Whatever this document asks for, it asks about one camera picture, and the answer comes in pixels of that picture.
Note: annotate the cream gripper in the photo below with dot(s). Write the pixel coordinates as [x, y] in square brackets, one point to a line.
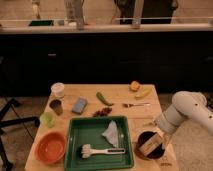
[166, 138]

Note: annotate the wooden block eraser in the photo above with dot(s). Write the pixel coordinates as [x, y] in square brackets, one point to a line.
[151, 144]

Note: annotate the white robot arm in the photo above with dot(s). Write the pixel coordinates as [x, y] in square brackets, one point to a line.
[185, 105]

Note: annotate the dark brown bowl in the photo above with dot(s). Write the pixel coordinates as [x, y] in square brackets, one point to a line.
[155, 154]

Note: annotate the orange red bowl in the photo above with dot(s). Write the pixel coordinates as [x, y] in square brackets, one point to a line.
[51, 148]

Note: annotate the wooden table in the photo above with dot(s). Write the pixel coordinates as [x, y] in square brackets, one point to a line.
[139, 117]

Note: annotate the yellow banana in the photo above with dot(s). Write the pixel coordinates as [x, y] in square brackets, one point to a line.
[143, 94]

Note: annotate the metal fork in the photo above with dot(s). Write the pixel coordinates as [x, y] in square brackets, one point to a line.
[128, 105]

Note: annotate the orange fruit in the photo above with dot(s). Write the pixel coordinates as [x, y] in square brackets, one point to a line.
[134, 86]

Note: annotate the dark red grapes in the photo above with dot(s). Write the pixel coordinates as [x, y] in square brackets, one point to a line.
[103, 112]

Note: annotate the green plastic tray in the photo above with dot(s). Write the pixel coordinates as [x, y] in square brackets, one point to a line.
[89, 131]

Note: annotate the white dish brush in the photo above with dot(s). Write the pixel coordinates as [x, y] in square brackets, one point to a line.
[87, 150]

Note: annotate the blue sponge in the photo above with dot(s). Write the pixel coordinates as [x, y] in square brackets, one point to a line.
[79, 105]

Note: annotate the dark brown cup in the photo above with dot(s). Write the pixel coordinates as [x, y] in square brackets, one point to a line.
[56, 106]

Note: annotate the white paper cup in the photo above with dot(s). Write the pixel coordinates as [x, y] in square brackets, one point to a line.
[58, 89]

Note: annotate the light green cup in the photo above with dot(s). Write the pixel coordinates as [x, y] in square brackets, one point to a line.
[47, 119]

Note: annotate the black office chair base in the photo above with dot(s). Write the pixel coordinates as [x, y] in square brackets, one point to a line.
[7, 165]

